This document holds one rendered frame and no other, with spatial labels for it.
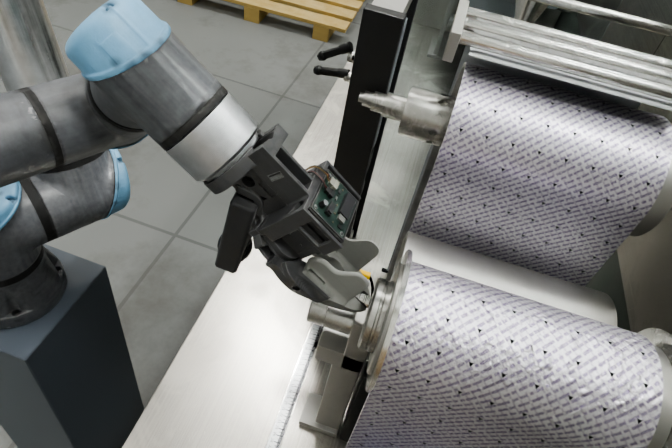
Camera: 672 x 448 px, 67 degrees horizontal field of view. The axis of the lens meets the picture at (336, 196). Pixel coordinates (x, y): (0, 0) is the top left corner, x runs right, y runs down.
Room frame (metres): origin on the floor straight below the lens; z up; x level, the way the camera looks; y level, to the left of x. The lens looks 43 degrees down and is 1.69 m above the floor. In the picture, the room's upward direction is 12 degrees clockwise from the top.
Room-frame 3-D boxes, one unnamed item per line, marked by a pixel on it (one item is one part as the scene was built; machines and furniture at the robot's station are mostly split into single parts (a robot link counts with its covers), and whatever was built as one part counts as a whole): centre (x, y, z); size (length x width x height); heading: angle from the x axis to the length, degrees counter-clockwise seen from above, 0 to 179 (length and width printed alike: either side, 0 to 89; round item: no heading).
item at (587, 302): (0.40, -0.22, 1.17); 0.26 x 0.12 x 0.12; 82
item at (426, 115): (0.55, -0.09, 1.33); 0.06 x 0.06 x 0.06; 82
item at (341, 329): (0.34, -0.05, 1.05); 0.06 x 0.05 x 0.31; 82
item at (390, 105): (0.56, -0.03, 1.33); 0.06 x 0.03 x 0.03; 82
